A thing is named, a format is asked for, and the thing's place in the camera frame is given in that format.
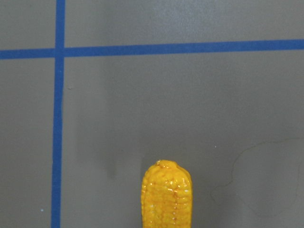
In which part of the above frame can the yellow corn cob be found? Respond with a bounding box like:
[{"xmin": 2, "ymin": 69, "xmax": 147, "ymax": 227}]
[{"xmin": 141, "ymin": 160, "xmax": 193, "ymax": 228}]

